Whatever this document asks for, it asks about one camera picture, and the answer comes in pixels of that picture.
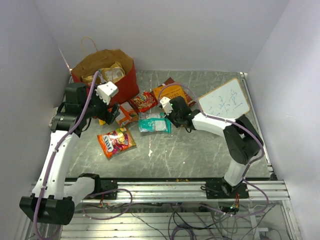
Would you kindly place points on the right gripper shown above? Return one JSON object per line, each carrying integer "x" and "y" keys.
{"x": 169, "y": 117}

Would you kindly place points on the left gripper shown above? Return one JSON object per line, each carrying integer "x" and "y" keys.
{"x": 107, "y": 116}

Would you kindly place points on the dark red Doritos bag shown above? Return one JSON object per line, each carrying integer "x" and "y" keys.
{"x": 189, "y": 99}

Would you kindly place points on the orange Kettle chips bag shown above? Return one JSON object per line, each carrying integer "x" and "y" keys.
{"x": 169, "y": 92}

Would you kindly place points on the gold chips bag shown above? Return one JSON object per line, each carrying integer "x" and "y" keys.
{"x": 112, "y": 73}

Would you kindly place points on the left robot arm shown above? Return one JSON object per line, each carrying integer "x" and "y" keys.
{"x": 51, "y": 201}

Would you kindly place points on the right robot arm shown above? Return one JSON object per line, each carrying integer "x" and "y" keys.
{"x": 242, "y": 139}

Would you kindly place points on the orange snack bag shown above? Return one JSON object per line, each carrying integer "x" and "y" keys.
{"x": 126, "y": 115}

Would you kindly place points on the teal snack bag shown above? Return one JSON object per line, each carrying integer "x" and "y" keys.
{"x": 153, "y": 122}

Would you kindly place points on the orange Fox's candy bag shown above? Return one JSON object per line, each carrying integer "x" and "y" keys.
{"x": 115, "y": 142}

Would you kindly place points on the red nut mix snack bag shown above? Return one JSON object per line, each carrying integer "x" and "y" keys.
{"x": 143, "y": 102}

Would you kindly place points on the red paper bag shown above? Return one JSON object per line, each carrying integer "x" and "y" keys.
{"x": 127, "y": 86}

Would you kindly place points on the small yellow snack packet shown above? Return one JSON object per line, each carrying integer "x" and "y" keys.
{"x": 101, "y": 122}

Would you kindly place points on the small whiteboard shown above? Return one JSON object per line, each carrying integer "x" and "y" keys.
{"x": 225, "y": 101}

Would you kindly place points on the small white box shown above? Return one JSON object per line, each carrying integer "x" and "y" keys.
{"x": 53, "y": 121}

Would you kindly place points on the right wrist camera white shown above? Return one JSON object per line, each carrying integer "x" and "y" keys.
{"x": 166, "y": 105}

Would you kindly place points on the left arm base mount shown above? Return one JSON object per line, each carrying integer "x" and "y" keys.
{"x": 109, "y": 186}

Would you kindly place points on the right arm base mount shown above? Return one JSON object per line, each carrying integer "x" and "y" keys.
{"x": 218, "y": 188}

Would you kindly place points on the aluminium frame rail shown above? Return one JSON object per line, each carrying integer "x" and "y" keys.
{"x": 190, "y": 191}

